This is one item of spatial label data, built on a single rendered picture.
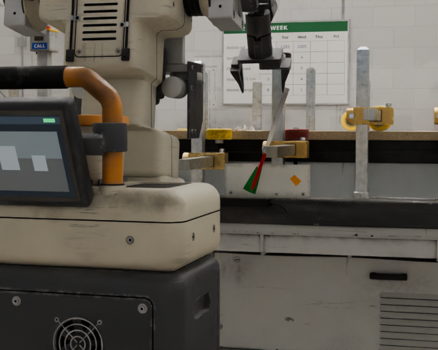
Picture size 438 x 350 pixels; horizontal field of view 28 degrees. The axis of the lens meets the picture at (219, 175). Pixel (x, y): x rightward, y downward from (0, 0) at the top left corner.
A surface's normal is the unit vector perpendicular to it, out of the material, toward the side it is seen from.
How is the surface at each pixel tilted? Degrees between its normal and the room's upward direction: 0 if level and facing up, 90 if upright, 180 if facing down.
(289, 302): 90
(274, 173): 90
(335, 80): 90
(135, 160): 82
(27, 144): 115
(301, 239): 90
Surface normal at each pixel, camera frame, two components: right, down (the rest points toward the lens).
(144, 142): -0.26, -0.09
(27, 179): -0.24, 0.47
